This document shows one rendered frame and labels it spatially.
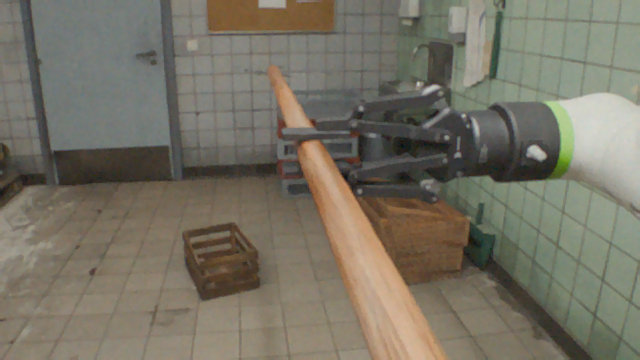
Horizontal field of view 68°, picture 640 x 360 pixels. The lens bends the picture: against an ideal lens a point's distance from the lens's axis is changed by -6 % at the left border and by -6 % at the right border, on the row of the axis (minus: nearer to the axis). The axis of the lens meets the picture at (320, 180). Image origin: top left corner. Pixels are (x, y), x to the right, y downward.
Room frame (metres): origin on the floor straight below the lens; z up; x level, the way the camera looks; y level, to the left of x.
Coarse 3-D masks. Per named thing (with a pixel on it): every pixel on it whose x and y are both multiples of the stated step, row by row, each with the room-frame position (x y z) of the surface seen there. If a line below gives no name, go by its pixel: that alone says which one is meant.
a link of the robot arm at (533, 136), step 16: (496, 112) 0.55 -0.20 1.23; (512, 112) 0.53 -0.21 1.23; (528, 112) 0.53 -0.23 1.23; (544, 112) 0.53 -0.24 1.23; (512, 128) 0.52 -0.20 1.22; (528, 128) 0.51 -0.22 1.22; (544, 128) 0.52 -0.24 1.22; (512, 144) 0.51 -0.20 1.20; (528, 144) 0.51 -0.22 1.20; (544, 144) 0.51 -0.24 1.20; (560, 144) 0.51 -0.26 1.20; (512, 160) 0.51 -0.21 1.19; (528, 160) 0.51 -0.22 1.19; (544, 160) 0.51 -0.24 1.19; (496, 176) 0.54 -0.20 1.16; (512, 176) 0.51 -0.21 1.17; (528, 176) 0.52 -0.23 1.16; (544, 176) 0.52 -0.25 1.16
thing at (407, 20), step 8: (400, 0) 3.92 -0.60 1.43; (408, 0) 3.73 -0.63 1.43; (416, 0) 3.72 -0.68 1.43; (424, 0) 3.73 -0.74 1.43; (400, 8) 3.92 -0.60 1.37; (408, 8) 3.73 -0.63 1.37; (416, 8) 3.72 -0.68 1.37; (400, 16) 3.92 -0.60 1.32; (408, 16) 3.73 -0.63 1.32; (416, 16) 3.72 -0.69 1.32; (408, 24) 3.81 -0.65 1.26
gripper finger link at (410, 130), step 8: (352, 120) 0.52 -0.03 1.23; (368, 120) 0.52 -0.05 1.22; (376, 120) 0.53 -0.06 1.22; (384, 120) 0.54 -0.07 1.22; (352, 128) 0.51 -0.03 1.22; (360, 128) 0.51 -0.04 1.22; (368, 128) 0.52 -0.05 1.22; (376, 128) 0.52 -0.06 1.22; (384, 128) 0.52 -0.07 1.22; (392, 128) 0.52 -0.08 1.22; (400, 128) 0.52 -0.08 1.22; (408, 128) 0.52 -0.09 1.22; (416, 128) 0.52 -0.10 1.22; (424, 128) 0.52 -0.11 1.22; (408, 136) 0.52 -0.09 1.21; (416, 136) 0.52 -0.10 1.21; (424, 136) 0.52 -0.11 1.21; (432, 136) 0.52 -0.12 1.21; (440, 136) 0.52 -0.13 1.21; (448, 136) 0.52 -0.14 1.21
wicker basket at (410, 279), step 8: (384, 248) 2.24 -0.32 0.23; (416, 264) 2.29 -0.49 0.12; (432, 264) 2.31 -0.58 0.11; (400, 272) 2.26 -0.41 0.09; (408, 272) 2.27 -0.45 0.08; (440, 272) 2.32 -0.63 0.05; (448, 272) 2.33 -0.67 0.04; (456, 272) 2.34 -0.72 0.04; (408, 280) 2.28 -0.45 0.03; (416, 280) 2.29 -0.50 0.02; (424, 280) 2.30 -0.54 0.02; (432, 280) 2.31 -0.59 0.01; (440, 280) 2.32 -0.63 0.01
